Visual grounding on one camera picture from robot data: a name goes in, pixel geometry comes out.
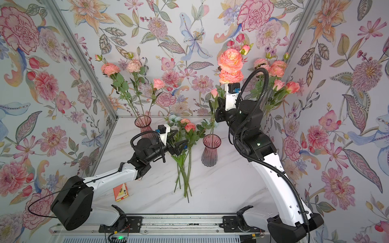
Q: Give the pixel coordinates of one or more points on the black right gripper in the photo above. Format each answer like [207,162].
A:
[225,115]

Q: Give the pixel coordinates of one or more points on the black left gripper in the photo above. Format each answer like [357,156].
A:
[178,152]

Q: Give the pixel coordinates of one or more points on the pink flower stem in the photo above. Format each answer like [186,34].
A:
[276,67]
[231,64]
[258,80]
[292,87]
[119,83]
[134,67]
[274,97]

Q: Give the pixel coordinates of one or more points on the pink rose stem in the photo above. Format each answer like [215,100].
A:
[158,84]
[216,93]

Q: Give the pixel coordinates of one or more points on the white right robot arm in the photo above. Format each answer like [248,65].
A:
[294,220]

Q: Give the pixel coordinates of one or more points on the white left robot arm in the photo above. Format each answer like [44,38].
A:
[75,204]

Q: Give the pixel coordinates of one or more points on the pink glass vase back left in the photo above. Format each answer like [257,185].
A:
[143,123]

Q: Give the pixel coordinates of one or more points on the artificial flower bunch on table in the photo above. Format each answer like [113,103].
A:
[189,134]

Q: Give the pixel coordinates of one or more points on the orange yellow card box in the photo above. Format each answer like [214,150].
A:
[121,192]

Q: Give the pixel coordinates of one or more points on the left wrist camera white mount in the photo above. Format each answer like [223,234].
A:
[163,131]

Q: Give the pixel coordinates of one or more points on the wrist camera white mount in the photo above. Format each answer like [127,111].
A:
[163,131]
[232,91]

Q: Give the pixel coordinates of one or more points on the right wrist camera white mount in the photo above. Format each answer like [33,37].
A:
[232,91]

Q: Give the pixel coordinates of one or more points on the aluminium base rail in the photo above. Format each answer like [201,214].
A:
[168,228]

